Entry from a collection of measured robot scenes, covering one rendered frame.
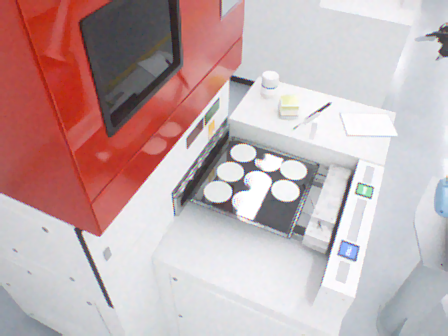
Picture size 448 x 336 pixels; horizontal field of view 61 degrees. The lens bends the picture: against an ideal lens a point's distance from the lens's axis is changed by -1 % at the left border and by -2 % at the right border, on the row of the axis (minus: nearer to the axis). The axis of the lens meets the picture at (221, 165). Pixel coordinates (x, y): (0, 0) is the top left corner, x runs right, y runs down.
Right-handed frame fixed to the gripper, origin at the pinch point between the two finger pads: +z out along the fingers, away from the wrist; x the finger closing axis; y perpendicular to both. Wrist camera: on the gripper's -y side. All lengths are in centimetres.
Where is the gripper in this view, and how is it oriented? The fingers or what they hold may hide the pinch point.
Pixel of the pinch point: (424, 51)
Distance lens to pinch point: 198.5
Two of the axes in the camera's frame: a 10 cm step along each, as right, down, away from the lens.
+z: -4.1, 1.9, 8.9
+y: 4.4, -8.2, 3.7
